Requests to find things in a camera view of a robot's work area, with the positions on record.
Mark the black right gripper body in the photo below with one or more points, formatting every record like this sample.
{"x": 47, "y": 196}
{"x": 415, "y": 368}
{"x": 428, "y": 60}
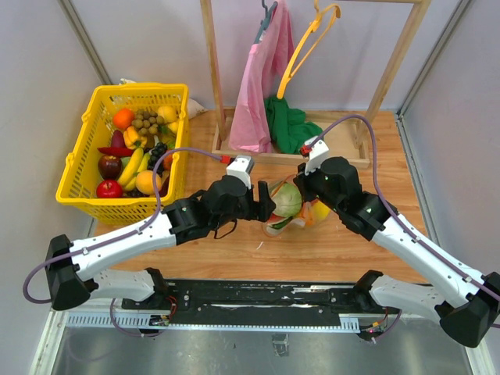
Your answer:
{"x": 312, "y": 187}

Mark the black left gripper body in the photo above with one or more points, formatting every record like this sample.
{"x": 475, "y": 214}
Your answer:
{"x": 248, "y": 209}

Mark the green cabbage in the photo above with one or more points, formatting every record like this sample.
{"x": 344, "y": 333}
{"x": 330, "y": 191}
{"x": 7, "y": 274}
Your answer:
{"x": 287, "y": 199}

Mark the clear zip top bag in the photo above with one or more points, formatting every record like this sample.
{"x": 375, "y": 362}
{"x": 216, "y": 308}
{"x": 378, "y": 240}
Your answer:
{"x": 302, "y": 219}

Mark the yellow apple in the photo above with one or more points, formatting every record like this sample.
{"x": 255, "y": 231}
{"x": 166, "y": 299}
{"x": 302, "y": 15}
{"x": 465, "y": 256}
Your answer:
{"x": 319, "y": 211}

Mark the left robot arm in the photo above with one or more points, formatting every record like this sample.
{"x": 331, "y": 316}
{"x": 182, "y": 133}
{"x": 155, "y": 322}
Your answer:
{"x": 73, "y": 266}

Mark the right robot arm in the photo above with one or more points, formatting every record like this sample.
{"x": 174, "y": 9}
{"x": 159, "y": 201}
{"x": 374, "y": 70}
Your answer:
{"x": 462, "y": 300}

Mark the wooden clothes rack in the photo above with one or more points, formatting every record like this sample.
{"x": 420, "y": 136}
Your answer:
{"x": 351, "y": 140}

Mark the orange fruit lower middle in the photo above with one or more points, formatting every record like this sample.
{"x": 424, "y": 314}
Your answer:
{"x": 167, "y": 162}

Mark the green cloth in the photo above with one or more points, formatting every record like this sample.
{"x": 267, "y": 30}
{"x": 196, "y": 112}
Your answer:
{"x": 288, "y": 127}

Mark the yellow orange fruit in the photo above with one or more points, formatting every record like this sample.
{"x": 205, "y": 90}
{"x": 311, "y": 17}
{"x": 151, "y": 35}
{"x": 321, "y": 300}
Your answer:
{"x": 147, "y": 181}

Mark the yellow banana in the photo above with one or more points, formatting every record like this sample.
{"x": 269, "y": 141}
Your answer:
{"x": 138, "y": 163}

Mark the yellow lemon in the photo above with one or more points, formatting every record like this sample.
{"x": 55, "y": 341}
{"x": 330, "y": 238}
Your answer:
{"x": 168, "y": 113}

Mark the brown longan bunch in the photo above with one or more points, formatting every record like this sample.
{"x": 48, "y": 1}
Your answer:
{"x": 148, "y": 122}

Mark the bright red apple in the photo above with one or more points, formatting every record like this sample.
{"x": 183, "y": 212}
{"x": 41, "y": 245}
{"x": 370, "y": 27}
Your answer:
{"x": 109, "y": 189}

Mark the dark red apple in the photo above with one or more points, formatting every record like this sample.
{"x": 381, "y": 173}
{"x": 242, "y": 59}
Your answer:
{"x": 110, "y": 167}

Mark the purple eggplant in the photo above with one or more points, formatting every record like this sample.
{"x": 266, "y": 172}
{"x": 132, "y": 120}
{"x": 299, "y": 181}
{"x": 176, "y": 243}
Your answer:
{"x": 117, "y": 141}

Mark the red chili pepper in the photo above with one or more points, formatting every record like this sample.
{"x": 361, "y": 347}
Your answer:
{"x": 116, "y": 151}

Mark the orange fruit top left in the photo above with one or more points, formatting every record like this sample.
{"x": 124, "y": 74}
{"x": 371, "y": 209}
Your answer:
{"x": 123, "y": 119}

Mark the pink shirt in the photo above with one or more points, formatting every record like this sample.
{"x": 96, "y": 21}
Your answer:
{"x": 267, "y": 60}

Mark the yellow clothes hanger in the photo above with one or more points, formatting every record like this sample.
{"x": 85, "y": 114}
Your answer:
{"x": 304, "y": 51}

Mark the yellow plastic basket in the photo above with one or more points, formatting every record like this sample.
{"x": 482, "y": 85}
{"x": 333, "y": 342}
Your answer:
{"x": 80, "y": 177}

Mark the grey clothes hanger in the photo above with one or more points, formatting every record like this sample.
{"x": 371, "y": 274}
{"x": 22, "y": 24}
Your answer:
{"x": 265, "y": 22}

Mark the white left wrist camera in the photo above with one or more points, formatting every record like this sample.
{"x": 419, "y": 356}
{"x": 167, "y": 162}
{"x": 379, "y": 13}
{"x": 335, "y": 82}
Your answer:
{"x": 240, "y": 167}

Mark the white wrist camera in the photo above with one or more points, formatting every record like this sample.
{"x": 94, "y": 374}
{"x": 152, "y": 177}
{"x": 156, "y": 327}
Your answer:
{"x": 240, "y": 167}
{"x": 316, "y": 151}

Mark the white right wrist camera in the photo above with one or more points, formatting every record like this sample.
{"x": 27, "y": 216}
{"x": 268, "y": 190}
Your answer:
{"x": 316, "y": 151}

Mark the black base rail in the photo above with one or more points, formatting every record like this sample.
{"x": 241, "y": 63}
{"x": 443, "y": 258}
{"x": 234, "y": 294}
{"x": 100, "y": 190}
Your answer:
{"x": 260, "y": 305}

